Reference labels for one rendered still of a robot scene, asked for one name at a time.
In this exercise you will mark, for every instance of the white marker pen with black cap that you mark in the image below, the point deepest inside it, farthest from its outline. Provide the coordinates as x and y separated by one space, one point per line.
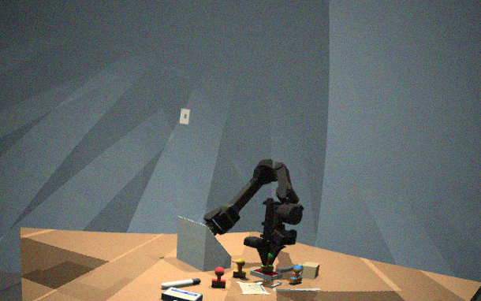
175 284

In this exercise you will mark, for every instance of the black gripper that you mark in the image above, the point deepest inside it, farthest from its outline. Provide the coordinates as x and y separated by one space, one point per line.
263 246

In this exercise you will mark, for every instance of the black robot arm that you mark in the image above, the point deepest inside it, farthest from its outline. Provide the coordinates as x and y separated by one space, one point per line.
287 210

